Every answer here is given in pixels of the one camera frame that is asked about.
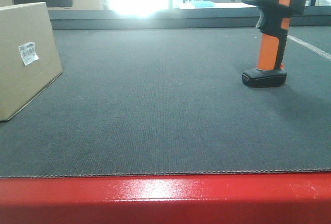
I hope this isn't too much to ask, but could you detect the brown cardboard package box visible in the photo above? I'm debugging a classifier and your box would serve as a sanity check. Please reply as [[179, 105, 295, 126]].
[[1, 2, 63, 121]]

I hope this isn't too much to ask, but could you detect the white barcode label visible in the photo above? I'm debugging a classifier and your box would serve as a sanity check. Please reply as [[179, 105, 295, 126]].
[[18, 42, 39, 66]]

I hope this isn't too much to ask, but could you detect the blue tray in background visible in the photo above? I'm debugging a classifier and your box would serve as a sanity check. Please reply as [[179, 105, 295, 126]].
[[190, 1, 215, 8]]

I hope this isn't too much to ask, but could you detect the orange black barcode scanner gun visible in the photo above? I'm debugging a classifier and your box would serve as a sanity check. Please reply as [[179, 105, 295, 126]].
[[242, 0, 305, 87]]

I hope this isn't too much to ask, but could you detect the red conveyor frame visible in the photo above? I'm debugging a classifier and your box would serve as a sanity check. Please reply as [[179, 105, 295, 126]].
[[1, 172, 330, 223]]

